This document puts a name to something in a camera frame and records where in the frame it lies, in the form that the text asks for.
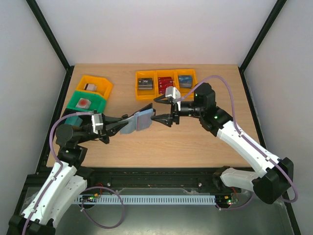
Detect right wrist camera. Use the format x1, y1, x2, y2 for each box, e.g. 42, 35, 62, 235
165, 86, 181, 104

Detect yellow bin with red cards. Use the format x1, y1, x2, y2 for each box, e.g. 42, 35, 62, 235
156, 70, 176, 96

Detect green bin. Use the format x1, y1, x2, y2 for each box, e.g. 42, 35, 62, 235
67, 91, 107, 113

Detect yellow bin with blue cards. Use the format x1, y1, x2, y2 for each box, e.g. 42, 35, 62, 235
175, 69, 198, 94

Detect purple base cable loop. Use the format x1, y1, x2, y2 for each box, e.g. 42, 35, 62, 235
80, 186, 126, 228

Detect yellow bin with black cards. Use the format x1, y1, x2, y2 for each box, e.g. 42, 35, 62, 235
135, 70, 157, 100

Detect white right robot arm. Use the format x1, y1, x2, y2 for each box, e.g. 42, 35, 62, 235
152, 83, 294, 204

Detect black card stack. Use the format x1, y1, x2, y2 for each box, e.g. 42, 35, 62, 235
137, 78, 154, 90

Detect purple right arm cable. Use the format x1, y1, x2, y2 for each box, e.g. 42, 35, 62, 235
176, 75, 299, 204

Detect blue card stack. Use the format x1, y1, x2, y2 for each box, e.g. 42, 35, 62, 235
178, 75, 193, 89

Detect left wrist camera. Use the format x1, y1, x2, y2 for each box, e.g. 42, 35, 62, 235
91, 113, 104, 134

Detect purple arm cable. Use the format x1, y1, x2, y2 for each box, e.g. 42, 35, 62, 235
22, 110, 97, 235
176, 75, 299, 204

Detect teal card stack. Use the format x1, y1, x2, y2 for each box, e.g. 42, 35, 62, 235
65, 116, 83, 127

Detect black frame post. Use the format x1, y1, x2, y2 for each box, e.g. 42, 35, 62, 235
25, 0, 71, 71
239, 0, 288, 71

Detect black left rear frame post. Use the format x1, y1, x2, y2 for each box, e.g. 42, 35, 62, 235
25, 0, 71, 71

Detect red round card stack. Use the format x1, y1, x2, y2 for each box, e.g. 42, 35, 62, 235
75, 98, 91, 110

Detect black right rear frame post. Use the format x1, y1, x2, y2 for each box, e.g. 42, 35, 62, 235
239, 0, 288, 71

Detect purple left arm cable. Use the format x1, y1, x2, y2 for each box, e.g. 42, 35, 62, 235
22, 110, 97, 235

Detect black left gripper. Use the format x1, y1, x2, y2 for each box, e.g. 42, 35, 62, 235
77, 116, 128, 144

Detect black card holder wallet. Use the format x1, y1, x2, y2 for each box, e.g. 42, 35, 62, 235
120, 103, 156, 134

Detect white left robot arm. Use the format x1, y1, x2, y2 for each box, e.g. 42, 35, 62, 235
9, 111, 128, 235

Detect yellow bin left side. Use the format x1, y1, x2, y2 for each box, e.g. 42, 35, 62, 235
76, 75, 113, 100

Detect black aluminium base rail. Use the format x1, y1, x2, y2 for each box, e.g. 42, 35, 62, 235
24, 167, 284, 191

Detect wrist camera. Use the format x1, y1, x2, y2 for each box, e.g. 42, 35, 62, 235
91, 113, 104, 134
165, 86, 181, 104

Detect white slotted cable duct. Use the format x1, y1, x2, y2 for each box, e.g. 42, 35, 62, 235
85, 195, 216, 205

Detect silver card stack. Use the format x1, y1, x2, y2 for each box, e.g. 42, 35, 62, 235
84, 83, 97, 92

